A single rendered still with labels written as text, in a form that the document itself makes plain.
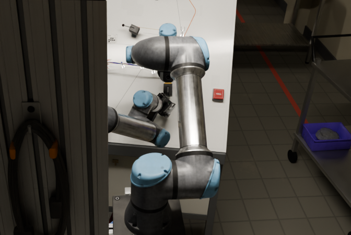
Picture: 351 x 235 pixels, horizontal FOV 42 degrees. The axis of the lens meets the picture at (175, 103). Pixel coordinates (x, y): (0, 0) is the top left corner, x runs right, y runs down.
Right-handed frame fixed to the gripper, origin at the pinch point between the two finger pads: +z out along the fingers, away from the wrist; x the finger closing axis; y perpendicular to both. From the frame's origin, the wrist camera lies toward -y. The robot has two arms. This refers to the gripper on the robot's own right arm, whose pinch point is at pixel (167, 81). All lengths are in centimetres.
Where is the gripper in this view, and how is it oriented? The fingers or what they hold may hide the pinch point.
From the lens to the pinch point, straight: 223.4
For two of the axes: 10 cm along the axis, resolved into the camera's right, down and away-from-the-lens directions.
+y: 0.0, -8.4, 5.5
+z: -0.1, 5.5, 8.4
